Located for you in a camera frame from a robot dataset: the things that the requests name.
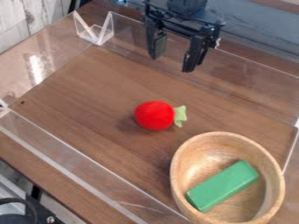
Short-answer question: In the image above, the black cable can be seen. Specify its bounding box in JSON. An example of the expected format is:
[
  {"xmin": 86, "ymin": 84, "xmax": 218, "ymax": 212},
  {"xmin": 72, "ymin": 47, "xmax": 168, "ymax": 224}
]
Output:
[{"xmin": 0, "ymin": 197, "xmax": 39, "ymax": 224}]

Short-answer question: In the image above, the black clamp with screw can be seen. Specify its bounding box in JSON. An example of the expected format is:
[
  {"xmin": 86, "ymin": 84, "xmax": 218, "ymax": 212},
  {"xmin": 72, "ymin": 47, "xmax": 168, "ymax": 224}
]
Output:
[{"xmin": 24, "ymin": 195, "xmax": 66, "ymax": 224}]

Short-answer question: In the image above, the red plush tomato toy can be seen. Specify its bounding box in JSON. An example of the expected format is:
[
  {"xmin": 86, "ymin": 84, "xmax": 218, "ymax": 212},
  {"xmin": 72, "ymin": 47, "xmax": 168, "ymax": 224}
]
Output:
[{"xmin": 134, "ymin": 101, "xmax": 188, "ymax": 130}]

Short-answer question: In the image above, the clear acrylic wall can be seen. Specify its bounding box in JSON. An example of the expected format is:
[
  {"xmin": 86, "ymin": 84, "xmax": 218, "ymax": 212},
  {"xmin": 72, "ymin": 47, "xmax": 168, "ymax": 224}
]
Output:
[
  {"xmin": 0, "ymin": 108, "xmax": 191, "ymax": 224},
  {"xmin": 111, "ymin": 13, "xmax": 299, "ymax": 124}
]

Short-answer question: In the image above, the clear acrylic corner bracket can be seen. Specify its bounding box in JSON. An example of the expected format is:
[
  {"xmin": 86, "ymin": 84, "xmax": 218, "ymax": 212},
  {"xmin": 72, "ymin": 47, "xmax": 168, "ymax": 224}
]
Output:
[{"xmin": 72, "ymin": 11, "xmax": 115, "ymax": 46}]

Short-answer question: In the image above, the wooden bowl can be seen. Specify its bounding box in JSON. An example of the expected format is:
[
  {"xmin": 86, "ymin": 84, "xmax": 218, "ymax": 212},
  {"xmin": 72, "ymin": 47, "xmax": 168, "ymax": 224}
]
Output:
[{"xmin": 170, "ymin": 131, "xmax": 286, "ymax": 224}]

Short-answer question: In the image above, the clear acrylic back wall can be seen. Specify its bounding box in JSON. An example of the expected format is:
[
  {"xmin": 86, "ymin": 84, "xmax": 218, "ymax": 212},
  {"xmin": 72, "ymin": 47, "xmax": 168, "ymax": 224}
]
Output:
[{"xmin": 111, "ymin": 13, "xmax": 299, "ymax": 124}]

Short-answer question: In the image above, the green rectangular block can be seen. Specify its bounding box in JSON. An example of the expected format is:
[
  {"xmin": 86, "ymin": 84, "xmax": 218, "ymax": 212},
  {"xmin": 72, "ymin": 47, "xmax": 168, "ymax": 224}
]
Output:
[{"xmin": 184, "ymin": 160, "xmax": 259, "ymax": 213}]

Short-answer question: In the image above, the clear acrylic front wall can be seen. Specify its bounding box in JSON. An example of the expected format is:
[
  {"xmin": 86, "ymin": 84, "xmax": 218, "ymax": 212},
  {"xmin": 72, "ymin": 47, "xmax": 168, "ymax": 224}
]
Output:
[{"xmin": 0, "ymin": 108, "xmax": 191, "ymax": 224}]

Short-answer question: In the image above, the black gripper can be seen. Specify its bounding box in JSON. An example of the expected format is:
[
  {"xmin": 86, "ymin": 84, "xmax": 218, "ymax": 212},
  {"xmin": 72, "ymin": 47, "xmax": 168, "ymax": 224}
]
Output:
[{"xmin": 143, "ymin": 0, "xmax": 226, "ymax": 73}]

